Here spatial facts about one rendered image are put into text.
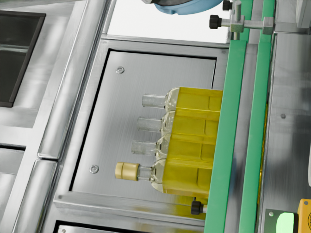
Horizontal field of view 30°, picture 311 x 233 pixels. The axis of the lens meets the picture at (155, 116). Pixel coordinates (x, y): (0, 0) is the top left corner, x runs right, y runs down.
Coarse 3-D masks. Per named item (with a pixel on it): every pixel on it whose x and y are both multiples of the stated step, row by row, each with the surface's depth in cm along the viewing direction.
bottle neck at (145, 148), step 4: (136, 140) 118; (140, 140) 118; (132, 144) 117; (136, 144) 117; (140, 144) 117; (144, 144) 117; (148, 144) 117; (152, 144) 117; (132, 148) 117; (136, 148) 117; (140, 148) 117; (144, 148) 117; (148, 148) 117; (152, 148) 117; (132, 152) 118; (136, 152) 118; (140, 152) 117; (144, 152) 117; (148, 152) 117; (152, 152) 117
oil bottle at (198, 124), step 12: (168, 120) 118; (180, 120) 118; (192, 120) 118; (204, 120) 117; (216, 120) 117; (168, 132) 117; (180, 132) 117; (192, 132) 116; (204, 132) 116; (216, 132) 116; (264, 132) 115
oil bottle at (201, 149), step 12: (156, 144) 117; (168, 144) 115; (180, 144) 115; (192, 144) 114; (204, 144) 114; (156, 156) 116; (168, 156) 114; (180, 156) 113; (192, 156) 113; (204, 156) 113
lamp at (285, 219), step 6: (282, 216) 86; (288, 216) 85; (294, 216) 85; (282, 222) 85; (288, 222) 85; (294, 222) 84; (276, 228) 86; (282, 228) 85; (288, 228) 84; (294, 228) 84
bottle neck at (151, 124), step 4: (140, 116) 122; (140, 120) 120; (144, 120) 120; (148, 120) 120; (152, 120) 120; (156, 120) 120; (160, 120) 120; (140, 124) 120; (144, 124) 120; (148, 124) 120; (152, 124) 120; (156, 124) 120; (140, 128) 121; (144, 128) 120; (148, 128) 120; (152, 128) 120; (156, 128) 120
